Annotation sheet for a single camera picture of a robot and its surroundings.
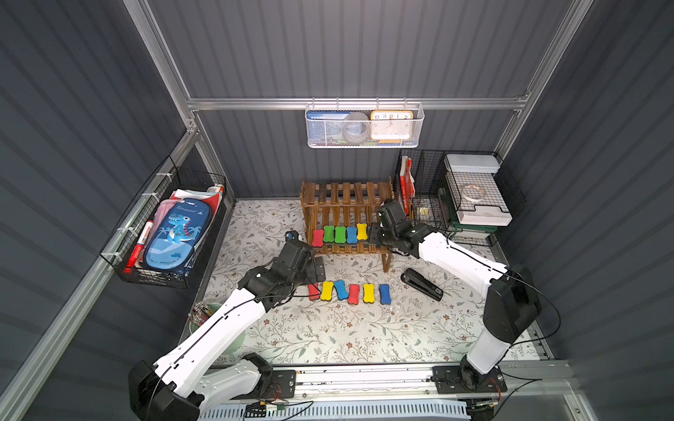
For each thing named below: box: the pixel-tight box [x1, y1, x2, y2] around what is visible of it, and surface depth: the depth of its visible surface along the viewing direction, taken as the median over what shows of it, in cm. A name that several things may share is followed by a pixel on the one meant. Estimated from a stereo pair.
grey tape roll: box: [343, 111, 372, 144], surface depth 89 cm
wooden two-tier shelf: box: [300, 176, 395, 273], surface depth 88 cm
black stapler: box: [400, 268, 445, 302], surface depth 93 cm
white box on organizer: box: [444, 154, 502, 173], surface depth 105 cm
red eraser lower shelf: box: [311, 228, 325, 248], surface depth 88 cm
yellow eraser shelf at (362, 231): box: [356, 222, 369, 241], surface depth 91 cm
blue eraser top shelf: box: [334, 279, 349, 300], surface depth 94 cm
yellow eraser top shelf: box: [320, 280, 335, 301], surface depth 93 cm
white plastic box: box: [456, 205, 513, 227], surface depth 93 cm
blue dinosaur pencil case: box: [144, 199, 212, 272], surface depth 66 cm
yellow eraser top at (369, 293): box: [362, 282, 376, 304], surface depth 92 cm
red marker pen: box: [122, 220, 155, 274], surface depth 66 cm
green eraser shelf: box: [322, 224, 335, 243], surface depth 90 cm
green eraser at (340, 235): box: [334, 226, 347, 244], surface depth 89 cm
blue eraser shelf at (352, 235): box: [345, 226, 359, 244], surface depth 89 cm
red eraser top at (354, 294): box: [347, 284, 361, 306], surface depth 93 cm
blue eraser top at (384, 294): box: [379, 284, 392, 305], surface depth 93 cm
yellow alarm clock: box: [370, 109, 415, 144], surface depth 90 cm
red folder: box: [399, 155, 416, 215], surface depth 111 cm
